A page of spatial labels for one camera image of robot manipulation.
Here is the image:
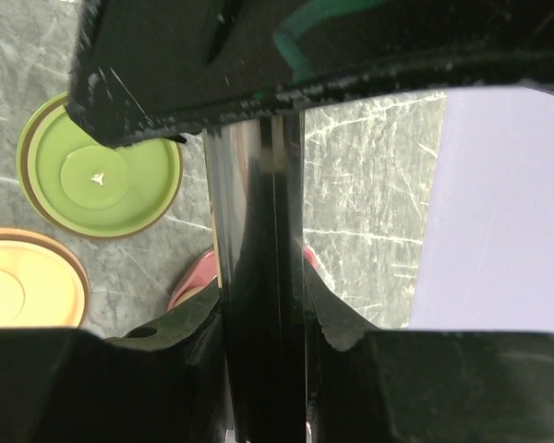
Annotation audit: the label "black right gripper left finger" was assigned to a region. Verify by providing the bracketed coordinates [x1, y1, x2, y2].
[0, 284, 232, 442]

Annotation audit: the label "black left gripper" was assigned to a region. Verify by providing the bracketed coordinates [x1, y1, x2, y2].
[66, 0, 554, 148]

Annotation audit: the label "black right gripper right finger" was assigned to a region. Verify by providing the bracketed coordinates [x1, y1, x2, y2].
[305, 265, 554, 442]

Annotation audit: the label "steel food tongs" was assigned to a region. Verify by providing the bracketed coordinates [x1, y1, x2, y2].
[203, 114, 307, 442]

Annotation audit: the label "steamed white bun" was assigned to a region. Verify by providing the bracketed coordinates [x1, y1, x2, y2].
[175, 286, 206, 306]

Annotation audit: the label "pink dotted plate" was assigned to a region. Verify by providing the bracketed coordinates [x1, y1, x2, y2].
[167, 245, 319, 313]

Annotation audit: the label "green round lid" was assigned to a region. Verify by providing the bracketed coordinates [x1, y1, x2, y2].
[16, 93, 183, 239]

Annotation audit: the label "beige round lid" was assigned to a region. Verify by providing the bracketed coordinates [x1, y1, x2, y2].
[0, 227, 90, 329]

